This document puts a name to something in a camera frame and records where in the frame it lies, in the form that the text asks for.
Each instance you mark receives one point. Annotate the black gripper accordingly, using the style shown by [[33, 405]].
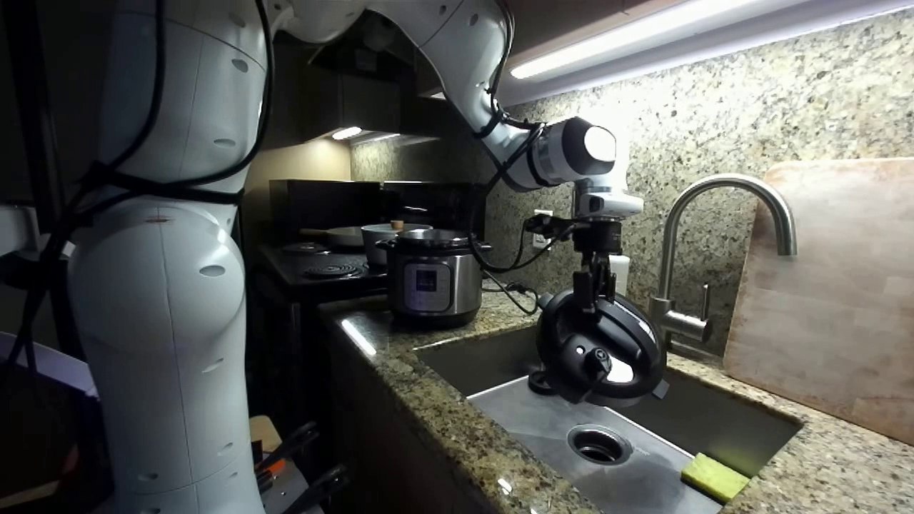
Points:
[[593, 246]]

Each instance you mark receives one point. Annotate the black rice cooker lid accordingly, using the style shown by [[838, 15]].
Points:
[[600, 358]]

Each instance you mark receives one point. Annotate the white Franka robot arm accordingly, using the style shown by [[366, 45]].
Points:
[[160, 288]]

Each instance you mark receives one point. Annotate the round sink drain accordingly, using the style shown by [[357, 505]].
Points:
[[600, 446]]

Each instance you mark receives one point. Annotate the stainless steel sink basin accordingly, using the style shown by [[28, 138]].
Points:
[[608, 446]]

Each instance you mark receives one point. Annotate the stainless steel rice cooker base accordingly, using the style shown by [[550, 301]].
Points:
[[431, 282]]

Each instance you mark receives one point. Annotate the curved steel faucet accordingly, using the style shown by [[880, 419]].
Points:
[[681, 218]]

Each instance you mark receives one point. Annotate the yellow green sponge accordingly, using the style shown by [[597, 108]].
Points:
[[715, 479]]

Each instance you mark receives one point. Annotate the wooden cutting board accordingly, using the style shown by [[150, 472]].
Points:
[[838, 305]]

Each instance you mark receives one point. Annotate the under cabinet light strip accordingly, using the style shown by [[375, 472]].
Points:
[[645, 34]]

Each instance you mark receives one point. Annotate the black stove top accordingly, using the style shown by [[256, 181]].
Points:
[[323, 261]]

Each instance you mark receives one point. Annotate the range hood light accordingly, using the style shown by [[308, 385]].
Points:
[[344, 134]]

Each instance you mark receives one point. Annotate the black red-tipped tool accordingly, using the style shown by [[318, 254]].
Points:
[[301, 472]]

